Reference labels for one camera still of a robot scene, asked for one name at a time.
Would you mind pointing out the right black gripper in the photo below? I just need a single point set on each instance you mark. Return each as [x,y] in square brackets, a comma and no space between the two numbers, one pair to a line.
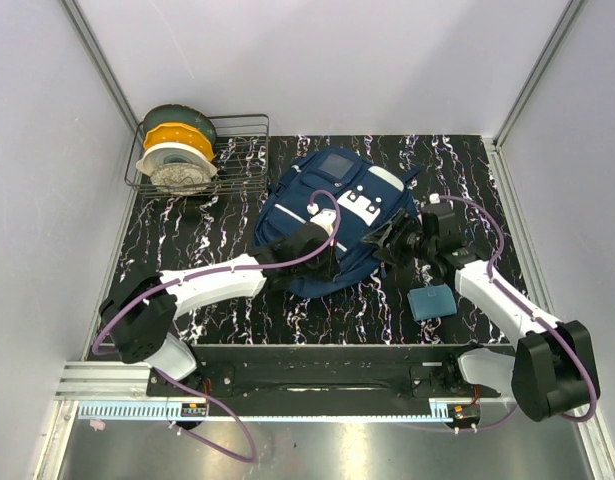
[401,223]

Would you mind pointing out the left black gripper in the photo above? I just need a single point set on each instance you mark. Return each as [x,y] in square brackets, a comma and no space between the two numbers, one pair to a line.
[332,267]

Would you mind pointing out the navy blue student backpack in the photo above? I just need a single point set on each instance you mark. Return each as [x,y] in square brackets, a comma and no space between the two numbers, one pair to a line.
[364,194]

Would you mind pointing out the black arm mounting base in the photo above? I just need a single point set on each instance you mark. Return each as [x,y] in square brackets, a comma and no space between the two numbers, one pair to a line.
[335,407]

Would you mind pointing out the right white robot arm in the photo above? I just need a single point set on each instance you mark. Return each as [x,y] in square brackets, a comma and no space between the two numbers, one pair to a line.
[552,371]

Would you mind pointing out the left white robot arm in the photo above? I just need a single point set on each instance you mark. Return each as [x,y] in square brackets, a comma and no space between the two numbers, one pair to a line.
[137,316]

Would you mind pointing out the small blue wallet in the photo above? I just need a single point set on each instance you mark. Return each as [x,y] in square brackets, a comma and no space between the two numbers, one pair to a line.
[431,301]

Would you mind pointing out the grey patterned plate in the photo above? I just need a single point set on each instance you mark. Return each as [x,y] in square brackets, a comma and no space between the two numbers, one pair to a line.
[180,179]

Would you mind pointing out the white plate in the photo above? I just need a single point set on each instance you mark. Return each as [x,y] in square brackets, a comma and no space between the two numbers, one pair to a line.
[173,153]

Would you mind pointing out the yellow plate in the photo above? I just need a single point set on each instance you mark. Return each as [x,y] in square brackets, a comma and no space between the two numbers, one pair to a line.
[176,132]

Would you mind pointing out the dark green plate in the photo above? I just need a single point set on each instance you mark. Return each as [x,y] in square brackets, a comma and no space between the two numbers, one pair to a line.
[182,114]

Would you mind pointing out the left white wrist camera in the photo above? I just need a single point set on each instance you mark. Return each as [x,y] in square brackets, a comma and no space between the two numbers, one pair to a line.
[326,218]

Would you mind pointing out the black wire dish rack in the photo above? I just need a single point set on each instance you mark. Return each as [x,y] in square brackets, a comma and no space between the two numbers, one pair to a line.
[242,160]

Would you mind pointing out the aluminium front rail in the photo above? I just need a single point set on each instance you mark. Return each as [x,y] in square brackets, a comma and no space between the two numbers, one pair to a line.
[77,380]

